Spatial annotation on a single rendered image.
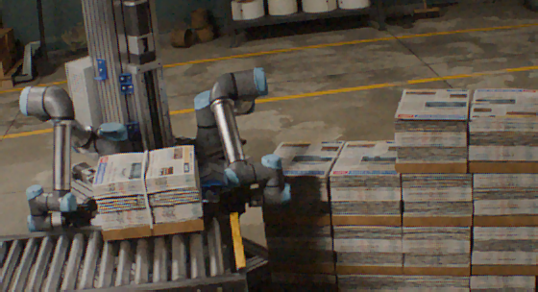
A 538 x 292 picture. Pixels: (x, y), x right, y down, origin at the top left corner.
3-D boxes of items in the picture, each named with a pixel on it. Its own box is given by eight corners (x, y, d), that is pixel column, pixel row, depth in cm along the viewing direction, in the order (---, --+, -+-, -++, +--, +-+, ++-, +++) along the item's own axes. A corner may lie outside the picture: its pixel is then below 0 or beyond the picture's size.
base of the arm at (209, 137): (189, 143, 370) (186, 123, 367) (215, 133, 379) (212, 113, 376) (208, 150, 359) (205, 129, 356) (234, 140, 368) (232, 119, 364)
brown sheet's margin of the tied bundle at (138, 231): (148, 205, 312) (146, 194, 310) (145, 236, 285) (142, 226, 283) (110, 208, 311) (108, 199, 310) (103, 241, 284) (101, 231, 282)
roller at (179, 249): (185, 231, 299) (184, 220, 298) (187, 294, 255) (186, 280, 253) (172, 231, 299) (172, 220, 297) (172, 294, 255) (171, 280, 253)
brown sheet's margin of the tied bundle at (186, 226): (203, 198, 313) (202, 187, 311) (205, 230, 286) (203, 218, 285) (162, 203, 312) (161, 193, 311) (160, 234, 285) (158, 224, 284)
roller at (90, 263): (104, 240, 297) (101, 229, 296) (92, 303, 253) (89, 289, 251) (91, 241, 297) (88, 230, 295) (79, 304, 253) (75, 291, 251)
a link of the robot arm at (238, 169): (202, 71, 319) (228, 182, 296) (229, 66, 321) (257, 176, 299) (201, 86, 329) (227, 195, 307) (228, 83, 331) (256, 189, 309)
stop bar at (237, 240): (238, 215, 296) (238, 210, 295) (248, 271, 255) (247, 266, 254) (230, 217, 296) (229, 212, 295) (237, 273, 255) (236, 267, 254)
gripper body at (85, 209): (88, 209, 300) (60, 212, 300) (93, 230, 303) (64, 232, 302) (90, 202, 308) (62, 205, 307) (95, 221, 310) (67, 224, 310)
